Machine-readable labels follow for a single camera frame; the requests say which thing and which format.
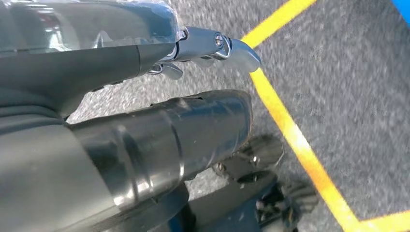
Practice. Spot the blue metal shelf rack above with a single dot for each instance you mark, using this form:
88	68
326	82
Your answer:
403	8

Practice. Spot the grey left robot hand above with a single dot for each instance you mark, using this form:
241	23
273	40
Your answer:
48	179

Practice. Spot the yellow floor tape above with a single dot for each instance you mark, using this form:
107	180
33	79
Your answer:
298	141

